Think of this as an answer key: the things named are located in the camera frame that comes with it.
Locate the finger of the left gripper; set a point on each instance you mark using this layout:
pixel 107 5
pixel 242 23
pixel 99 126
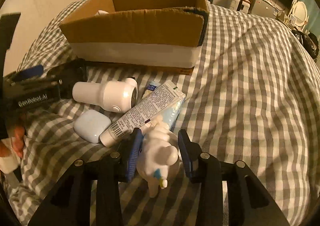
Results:
pixel 67 74
pixel 25 74

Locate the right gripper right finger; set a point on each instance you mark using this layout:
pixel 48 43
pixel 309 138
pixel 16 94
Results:
pixel 249 202

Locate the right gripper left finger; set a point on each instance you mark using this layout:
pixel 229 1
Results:
pixel 69 201

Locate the white earbuds case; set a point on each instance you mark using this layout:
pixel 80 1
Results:
pixel 90 125

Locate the white lint remover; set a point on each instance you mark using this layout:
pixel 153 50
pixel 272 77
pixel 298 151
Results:
pixel 112 96

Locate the white toothpaste tube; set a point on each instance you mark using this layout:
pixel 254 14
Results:
pixel 143 115

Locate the blue tissue pack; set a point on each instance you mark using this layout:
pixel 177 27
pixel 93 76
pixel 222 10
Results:
pixel 170 114

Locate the person's left hand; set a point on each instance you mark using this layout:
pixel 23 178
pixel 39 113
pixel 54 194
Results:
pixel 17 143

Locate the white crumpled cloth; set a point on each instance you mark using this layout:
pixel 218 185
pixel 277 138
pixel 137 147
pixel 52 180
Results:
pixel 101 12

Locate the grey checkered bedspread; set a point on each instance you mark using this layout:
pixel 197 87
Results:
pixel 253 96

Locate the brown cardboard box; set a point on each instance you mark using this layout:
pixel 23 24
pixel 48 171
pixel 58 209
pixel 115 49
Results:
pixel 165 34

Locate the white suitcase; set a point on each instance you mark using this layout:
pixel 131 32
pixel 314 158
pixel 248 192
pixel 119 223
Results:
pixel 239 5

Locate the silver mini fridge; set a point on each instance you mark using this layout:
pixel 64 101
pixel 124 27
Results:
pixel 265 9

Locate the white oval mirror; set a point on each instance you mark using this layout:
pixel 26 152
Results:
pixel 299 14

